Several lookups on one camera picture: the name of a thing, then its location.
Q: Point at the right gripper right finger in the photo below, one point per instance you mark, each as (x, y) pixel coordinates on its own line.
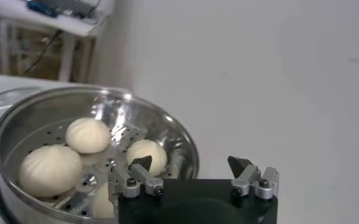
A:
(249, 179)

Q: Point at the white steamed baozi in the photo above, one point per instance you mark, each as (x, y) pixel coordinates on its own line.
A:
(101, 204)
(49, 170)
(147, 152)
(87, 135)

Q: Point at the grey flat device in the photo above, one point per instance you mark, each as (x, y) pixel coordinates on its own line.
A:
(75, 4)

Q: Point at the stainless steel steamer basket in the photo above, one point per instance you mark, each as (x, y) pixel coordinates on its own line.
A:
(39, 112)

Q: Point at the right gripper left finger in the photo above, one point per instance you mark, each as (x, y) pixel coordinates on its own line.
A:
(136, 179)

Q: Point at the white side table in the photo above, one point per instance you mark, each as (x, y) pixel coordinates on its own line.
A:
(75, 29)

